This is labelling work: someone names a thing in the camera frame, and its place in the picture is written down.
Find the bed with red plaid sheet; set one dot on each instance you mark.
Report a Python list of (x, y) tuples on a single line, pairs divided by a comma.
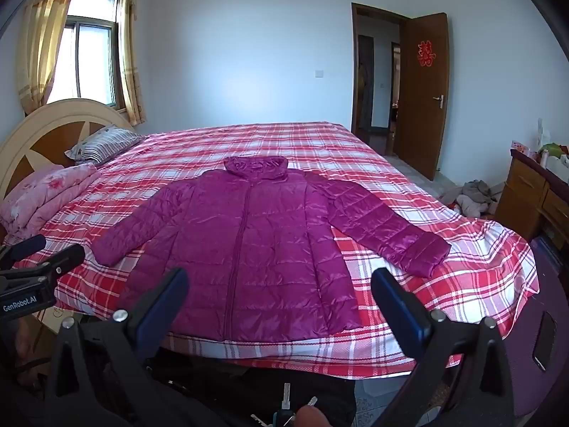
[(400, 178)]

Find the brown wooden door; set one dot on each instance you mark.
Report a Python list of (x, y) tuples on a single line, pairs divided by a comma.
[(418, 120)]

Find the wooden desk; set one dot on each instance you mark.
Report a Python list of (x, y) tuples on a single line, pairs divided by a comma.
[(524, 187)]

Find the black phone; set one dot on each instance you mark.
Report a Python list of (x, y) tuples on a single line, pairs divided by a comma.
[(544, 342)]

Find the pile of grey clothes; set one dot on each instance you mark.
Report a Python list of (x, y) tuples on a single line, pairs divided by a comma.
[(473, 198)]

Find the purple stool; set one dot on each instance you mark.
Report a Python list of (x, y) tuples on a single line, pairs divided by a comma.
[(544, 275)]

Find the pink floral quilt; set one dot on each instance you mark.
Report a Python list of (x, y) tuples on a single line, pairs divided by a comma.
[(44, 195)]

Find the white box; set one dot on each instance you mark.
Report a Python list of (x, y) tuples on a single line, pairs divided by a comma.
[(560, 167)]

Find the red paper door decoration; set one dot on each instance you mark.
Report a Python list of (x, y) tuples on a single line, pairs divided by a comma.
[(426, 53)]

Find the cream and brown headboard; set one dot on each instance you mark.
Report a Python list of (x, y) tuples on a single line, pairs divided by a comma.
[(26, 138)]

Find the white wall fixture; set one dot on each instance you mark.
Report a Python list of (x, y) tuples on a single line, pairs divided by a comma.
[(540, 131)]

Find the brown door frame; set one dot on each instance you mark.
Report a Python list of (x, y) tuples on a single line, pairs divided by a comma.
[(354, 75)]

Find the striped pillow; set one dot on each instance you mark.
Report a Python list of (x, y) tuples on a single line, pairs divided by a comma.
[(106, 144)]

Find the wide yellow curtain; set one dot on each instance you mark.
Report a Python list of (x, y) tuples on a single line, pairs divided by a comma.
[(40, 44)]

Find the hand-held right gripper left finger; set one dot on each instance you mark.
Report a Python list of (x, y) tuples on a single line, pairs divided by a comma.
[(162, 320)]

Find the person's black clothing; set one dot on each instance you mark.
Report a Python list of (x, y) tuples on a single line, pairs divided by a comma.
[(222, 391)]

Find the green object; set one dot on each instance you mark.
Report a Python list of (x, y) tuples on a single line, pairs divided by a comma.
[(551, 149)]

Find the narrow yellow curtain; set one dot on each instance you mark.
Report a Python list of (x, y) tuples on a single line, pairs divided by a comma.
[(131, 53)]

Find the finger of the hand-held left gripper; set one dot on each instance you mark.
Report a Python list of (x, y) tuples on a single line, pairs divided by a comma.
[(26, 244), (66, 258)]

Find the window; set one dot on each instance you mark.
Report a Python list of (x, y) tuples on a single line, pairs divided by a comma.
[(91, 53)]

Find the bunch of keys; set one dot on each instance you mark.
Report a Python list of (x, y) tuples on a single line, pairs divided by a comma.
[(286, 402)]

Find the purple down jacket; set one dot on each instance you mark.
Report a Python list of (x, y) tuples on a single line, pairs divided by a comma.
[(266, 253)]

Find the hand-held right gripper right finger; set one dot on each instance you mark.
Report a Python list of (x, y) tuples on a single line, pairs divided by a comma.
[(400, 316)]

